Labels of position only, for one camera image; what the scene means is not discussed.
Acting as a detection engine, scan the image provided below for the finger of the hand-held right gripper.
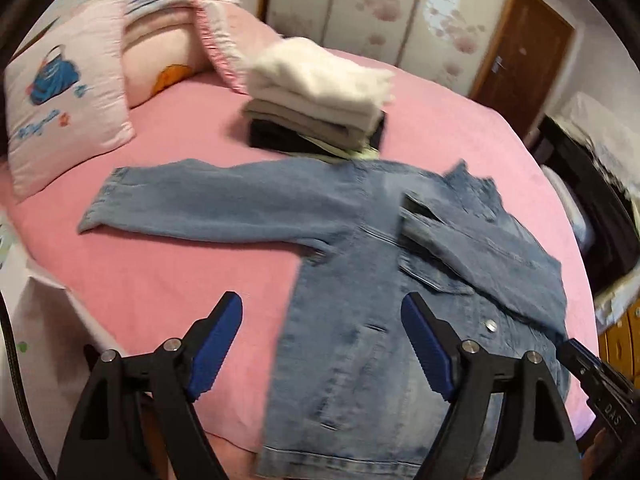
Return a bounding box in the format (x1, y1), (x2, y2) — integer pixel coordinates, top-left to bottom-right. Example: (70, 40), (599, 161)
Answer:
(557, 338), (608, 391)

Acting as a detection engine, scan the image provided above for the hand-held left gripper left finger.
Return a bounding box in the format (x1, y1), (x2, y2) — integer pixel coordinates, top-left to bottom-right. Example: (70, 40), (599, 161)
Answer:
(57, 290), (244, 480)

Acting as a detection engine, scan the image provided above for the black folded garment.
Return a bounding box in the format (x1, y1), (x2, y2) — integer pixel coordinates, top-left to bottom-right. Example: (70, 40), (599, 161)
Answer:
(248, 112), (388, 154)

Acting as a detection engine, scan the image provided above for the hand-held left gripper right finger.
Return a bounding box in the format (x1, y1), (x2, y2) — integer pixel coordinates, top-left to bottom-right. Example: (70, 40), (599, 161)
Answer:
(400, 291), (583, 480)

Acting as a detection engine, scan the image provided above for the blue denim jacket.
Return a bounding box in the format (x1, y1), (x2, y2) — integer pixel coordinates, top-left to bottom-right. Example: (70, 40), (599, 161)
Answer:
(77, 157), (573, 480)

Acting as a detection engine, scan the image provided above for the beige folded garment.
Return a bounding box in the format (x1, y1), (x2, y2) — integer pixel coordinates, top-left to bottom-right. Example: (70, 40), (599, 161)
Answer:
(243, 87), (386, 133)

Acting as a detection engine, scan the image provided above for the pink bed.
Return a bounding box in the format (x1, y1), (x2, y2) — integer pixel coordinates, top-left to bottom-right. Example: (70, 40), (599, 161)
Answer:
(0, 7), (601, 480)

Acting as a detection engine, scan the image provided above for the floral wardrobe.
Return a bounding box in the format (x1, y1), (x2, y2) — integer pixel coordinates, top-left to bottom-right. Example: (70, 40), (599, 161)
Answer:
(257, 0), (523, 98)

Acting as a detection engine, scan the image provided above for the white lace cloth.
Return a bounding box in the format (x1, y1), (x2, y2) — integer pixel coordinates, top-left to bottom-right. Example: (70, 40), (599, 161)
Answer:
(560, 92), (640, 331)

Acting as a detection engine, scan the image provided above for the brown wooden door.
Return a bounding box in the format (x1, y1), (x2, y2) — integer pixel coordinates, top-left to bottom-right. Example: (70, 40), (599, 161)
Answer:
(470, 0), (576, 136)

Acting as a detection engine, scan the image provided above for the peach pillow with orange print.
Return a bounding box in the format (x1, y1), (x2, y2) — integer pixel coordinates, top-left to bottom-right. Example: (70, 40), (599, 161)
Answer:
(122, 20), (216, 109)

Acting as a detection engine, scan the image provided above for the yellow wooden cabinet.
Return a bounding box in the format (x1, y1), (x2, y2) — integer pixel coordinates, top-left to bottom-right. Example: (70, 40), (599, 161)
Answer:
(597, 300), (640, 383)

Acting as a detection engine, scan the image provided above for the pink pillow with bag print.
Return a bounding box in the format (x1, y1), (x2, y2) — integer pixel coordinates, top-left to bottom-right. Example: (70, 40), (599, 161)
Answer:
(2, 0), (137, 204)

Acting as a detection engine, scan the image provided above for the grey folded garment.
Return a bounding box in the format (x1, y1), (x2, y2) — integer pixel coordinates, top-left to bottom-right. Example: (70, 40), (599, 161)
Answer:
(244, 102), (381, 152)

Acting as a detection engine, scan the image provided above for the white fluffy folded sweater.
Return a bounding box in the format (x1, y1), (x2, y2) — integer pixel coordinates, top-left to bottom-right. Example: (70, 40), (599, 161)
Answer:
(247, 37), (396, 121)

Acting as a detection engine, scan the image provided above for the white cushioned stool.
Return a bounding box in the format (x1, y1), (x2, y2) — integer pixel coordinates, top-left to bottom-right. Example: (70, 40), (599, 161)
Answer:
(541, 165), (597, 256)

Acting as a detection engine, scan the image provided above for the black furniture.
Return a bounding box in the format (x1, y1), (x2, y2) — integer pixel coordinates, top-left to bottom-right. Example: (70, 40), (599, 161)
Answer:
(530, 115), (640, 293)

